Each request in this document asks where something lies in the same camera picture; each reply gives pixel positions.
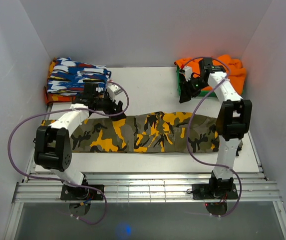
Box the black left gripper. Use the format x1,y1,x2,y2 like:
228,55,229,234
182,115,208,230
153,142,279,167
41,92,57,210
93,90,126,122

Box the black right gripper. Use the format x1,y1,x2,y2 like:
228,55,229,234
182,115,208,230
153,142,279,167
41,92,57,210
179,77,209,104

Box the olive yellow camouflage trousers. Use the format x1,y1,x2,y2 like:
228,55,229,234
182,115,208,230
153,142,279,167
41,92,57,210
40,111,243,157

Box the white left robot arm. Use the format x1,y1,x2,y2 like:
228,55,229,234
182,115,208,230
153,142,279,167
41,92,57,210
34,80,127,200

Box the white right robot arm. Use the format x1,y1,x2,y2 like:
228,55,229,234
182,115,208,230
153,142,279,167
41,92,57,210
178,57,252,201

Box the blue white camouflage folded trousers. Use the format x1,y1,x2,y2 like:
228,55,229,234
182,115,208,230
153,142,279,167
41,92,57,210
46,56,112,97

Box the orange camouflage folded trousers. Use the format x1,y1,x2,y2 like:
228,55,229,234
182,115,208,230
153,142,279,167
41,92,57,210
43,57,102,105

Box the green plastic bin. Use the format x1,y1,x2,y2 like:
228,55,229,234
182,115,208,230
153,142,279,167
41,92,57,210
176,66,247,98

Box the orange crumpled cloth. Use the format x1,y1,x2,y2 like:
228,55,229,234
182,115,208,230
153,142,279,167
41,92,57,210
174,54,247,95

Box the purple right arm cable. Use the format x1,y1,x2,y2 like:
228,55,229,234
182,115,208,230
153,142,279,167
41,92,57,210
185,56,242,218

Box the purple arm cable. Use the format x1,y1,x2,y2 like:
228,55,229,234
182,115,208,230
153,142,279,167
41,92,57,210
7,80,130,225
185,56,242,218

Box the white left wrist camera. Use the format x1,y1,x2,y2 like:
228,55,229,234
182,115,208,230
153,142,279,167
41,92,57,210
106,82,123,98

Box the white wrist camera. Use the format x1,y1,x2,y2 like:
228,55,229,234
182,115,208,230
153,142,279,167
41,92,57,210
106,82,123,98
179,66,193,82

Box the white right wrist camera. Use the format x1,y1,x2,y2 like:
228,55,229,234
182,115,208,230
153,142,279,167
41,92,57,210
179,66,193,82

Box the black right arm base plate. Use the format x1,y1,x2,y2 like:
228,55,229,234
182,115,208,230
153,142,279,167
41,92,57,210
192,183,238,200

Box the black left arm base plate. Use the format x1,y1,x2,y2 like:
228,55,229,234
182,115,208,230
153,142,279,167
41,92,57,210
60,184,104,201

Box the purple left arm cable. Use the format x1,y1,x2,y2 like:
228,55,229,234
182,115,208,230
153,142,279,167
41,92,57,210
7,80,130,225

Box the aluminium rail frame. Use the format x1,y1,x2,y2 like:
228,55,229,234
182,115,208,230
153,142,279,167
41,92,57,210
4,104,286,240

